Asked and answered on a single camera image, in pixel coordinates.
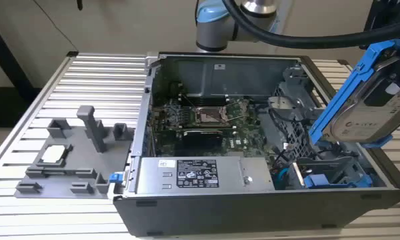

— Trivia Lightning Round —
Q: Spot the open black PC case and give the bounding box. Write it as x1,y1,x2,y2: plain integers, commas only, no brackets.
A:
111,51,400,237

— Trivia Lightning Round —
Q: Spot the perforated metal disk bay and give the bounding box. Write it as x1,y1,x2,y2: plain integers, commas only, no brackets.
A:
268,66,328,161

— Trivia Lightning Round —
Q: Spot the hard disk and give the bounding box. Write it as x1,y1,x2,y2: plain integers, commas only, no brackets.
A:
308,37,400,151

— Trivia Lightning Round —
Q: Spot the green motherboard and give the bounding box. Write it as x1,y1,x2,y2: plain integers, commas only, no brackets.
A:
151,96,282,159

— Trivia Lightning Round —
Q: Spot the wire with white connector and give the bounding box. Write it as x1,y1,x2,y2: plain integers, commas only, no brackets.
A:
275,142,296,166

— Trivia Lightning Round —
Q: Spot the CPU socket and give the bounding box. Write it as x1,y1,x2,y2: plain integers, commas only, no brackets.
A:
191,106,230,125

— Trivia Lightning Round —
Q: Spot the black motherboard wire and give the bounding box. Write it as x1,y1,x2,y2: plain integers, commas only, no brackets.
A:
268,107,319,124

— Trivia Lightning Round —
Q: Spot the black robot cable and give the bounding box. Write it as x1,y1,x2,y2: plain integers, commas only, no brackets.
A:
224,0,400,50

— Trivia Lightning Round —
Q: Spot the grey parts rack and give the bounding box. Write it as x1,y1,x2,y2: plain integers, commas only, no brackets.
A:
15,104,136,200

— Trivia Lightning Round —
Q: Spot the blue plastic disk carrier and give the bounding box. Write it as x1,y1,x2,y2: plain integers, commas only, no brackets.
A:
302,174,375,189

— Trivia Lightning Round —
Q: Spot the silver power supply unit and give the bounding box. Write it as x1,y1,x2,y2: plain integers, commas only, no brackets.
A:
135,156,276,195

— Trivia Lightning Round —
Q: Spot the black graphics card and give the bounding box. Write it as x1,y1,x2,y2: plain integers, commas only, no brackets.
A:
180,129,226,154

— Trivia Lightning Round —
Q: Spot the blue case latch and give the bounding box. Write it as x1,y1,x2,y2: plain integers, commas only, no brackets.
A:
108,172,126,185

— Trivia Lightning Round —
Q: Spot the silver CPU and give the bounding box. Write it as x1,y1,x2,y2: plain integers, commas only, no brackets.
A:
40,144,69,163

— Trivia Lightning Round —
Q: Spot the blue wire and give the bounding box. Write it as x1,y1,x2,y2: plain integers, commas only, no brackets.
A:
272,166,290,190

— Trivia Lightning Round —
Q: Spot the black furniture frame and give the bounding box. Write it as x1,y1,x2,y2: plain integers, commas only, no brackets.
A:
0,12,45,129

